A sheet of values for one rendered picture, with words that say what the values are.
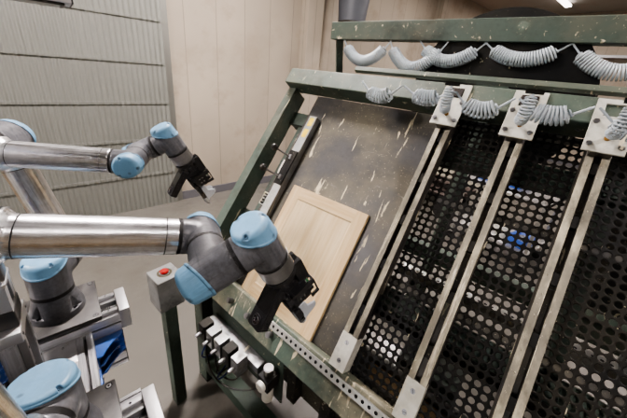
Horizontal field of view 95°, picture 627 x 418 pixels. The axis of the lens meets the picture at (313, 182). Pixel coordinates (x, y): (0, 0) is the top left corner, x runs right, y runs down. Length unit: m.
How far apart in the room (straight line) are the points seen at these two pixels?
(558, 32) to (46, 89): 4.03
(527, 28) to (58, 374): 1.94
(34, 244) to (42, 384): 0.34
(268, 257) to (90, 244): 0.31
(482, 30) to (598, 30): 0.41
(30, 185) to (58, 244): 0.69
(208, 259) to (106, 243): 0.19
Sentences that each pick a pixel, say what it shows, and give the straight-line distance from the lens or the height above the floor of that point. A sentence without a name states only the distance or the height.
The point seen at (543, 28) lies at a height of 2.15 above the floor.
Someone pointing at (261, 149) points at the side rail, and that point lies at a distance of 1.68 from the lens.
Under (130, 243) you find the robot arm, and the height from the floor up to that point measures 1.58.
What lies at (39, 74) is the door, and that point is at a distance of 3.97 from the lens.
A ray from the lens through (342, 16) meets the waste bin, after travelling 5.02.
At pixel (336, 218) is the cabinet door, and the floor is 1.29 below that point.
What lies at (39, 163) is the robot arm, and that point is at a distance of 1.12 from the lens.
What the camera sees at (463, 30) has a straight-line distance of 1.76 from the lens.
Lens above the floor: 1.90
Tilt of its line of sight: 21 degrees down
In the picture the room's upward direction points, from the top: 5 degrees clockwise
